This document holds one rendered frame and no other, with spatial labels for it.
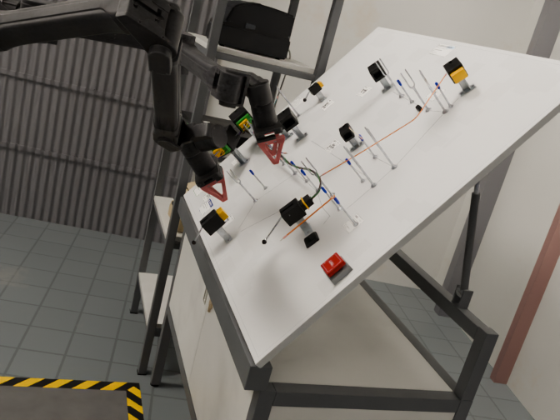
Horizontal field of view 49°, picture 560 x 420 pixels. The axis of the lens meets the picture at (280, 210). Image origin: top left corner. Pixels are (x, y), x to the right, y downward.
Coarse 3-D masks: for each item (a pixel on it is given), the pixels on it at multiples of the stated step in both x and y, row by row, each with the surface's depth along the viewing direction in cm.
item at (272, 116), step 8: (272, 104) 148; (256, 112) 147; (264, 112) 147; (272, 112) 148; (256, 120) 148; (264, 120) 148; (272, 120) 148; (256, 128) 149; (264, 128) 148; (272, 128) 147; (280, 128) 147; (264, 136) 147
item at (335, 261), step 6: (336, 252) 144; (330, 258) 144; (336, 258) 142; (324, 264) 144; (330, 264) 142; (336, 264) 141; (342, 264) 140; (324, 270) 142; (330, 270) 141; (336, 270) 141; (330, 276) 141
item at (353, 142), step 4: (344, 124) 186; (348, 124) 180; (340, 128) 181; (344, 128) 179; (348, 128) 178; (340, 132) 179; (344, 132) 178; (348, 132) 180; (352, 132) 178; (344, 136) 181; (348, 136) 180; (352, 136) 179; (344, 140) 179; (348, 140) 179; (352, 140) 183; (356, 140) 181; (352, 144) 183; (356, 144) 183; (360, 144) 182; (352, 148) 183; (356, 148) 182
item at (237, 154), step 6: (228, 126) 223; (234, 126) 232; (228, 132) 222; (234, 132) 224; (228, 138) 220; (234, 138) 223; (228, 144) 219; (234, 144) 222; (234, 150) 225; (222, 156) 223; (234, 156) 227; (240, 156) 227; (240, 162) 228; (246, 162) 227
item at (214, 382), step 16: (208, 304) 194; (208, 320) 193; (208, 336) 191; (208, 352) 188; (224, 352) 173; (192, 368) 203; (208, 368) 186; (224, 368) 171; (192, 384) 200; (208, 384) 183; (224, 384) 169; (240, 384) 156; (192, 400) 197; (208, 400) 181; (224, 400) 166; (240, 400) 154; (208, 416) 178; (224, 416) 164; (240, 416) 153
